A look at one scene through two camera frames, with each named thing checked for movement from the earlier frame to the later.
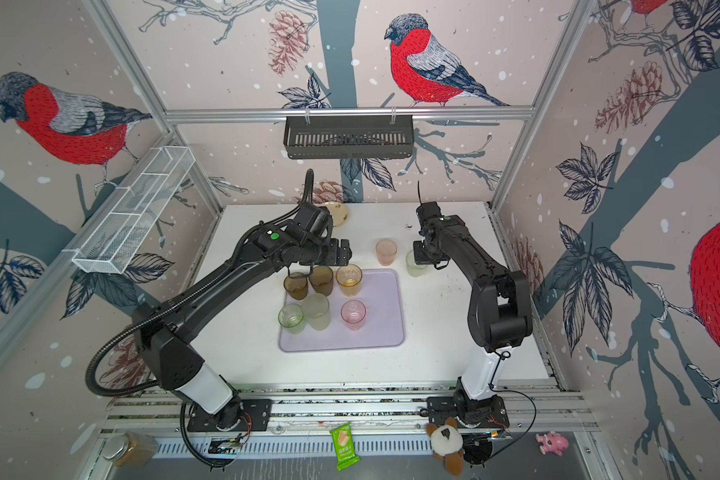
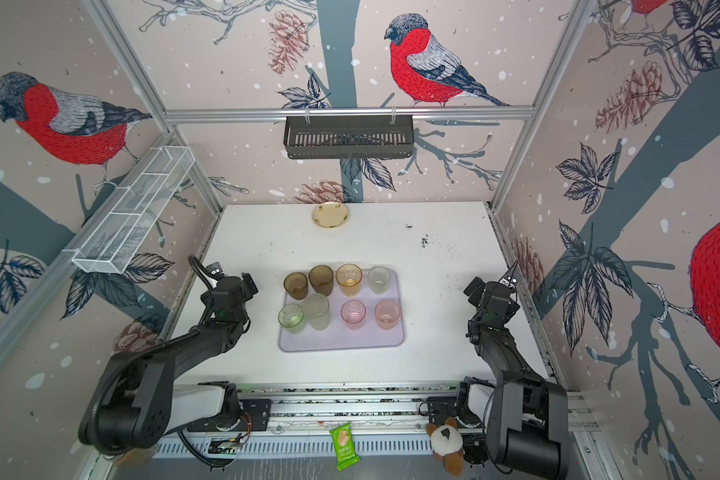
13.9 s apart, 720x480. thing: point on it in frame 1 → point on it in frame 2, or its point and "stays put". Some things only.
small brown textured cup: (296, 286) stays put
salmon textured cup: (386, 250) → (387, 314)
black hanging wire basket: (348, 136) stays put
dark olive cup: (321, 279) stays put
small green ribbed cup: (291, 317) stays put
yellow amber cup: (348, 277) stays put
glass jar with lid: (130, 449) stays put
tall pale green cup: (316, 307) stays put
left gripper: (335, 258) → (247, 286)
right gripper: (420, 257) → (482, 293)
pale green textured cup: (416, 270) → (379, 278)
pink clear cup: (353, 313) stays put
